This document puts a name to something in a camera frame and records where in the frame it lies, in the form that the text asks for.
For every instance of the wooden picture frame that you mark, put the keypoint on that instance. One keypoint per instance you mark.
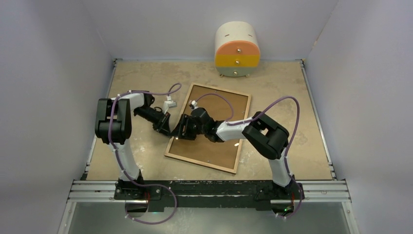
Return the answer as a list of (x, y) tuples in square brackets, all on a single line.
[(206, 164)]

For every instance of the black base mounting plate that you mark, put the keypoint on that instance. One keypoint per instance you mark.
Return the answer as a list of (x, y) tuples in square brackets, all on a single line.
[(256, 194)]

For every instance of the aluminium rail frame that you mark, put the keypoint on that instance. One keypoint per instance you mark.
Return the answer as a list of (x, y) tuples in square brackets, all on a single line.
[(327, 208)]

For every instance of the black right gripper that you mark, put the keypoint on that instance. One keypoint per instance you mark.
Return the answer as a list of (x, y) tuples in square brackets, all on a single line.
[(185, 120)]

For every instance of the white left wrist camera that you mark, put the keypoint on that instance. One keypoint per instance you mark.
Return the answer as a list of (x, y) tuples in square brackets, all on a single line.
[(168, 103)]

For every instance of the small round drawer cabinet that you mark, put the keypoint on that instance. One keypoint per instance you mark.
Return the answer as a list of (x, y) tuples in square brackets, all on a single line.
[(237, 53)]

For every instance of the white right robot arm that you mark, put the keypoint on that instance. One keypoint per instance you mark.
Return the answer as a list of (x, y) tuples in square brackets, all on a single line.
[(268, 137)]

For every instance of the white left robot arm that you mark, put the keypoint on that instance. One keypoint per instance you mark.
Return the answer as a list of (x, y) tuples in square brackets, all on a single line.
[(113, 126)]

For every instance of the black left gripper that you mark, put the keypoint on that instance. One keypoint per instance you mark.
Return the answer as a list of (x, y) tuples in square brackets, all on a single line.
[(162, 126)]

